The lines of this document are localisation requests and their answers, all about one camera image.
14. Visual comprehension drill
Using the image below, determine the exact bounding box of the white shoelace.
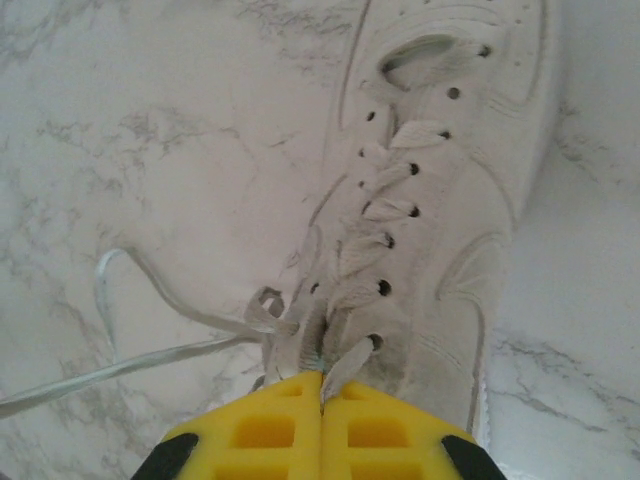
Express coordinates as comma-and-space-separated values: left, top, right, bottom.
0, 119, 451, 422

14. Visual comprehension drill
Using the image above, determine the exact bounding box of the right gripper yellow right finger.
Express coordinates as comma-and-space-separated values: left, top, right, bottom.
319, 378, 507, 480

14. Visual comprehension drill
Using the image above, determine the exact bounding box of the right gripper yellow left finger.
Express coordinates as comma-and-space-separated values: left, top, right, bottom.
132, 372, 325, 480

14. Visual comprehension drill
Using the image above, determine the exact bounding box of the white leather sneaker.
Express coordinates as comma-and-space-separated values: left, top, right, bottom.
252, 0, 569, 480

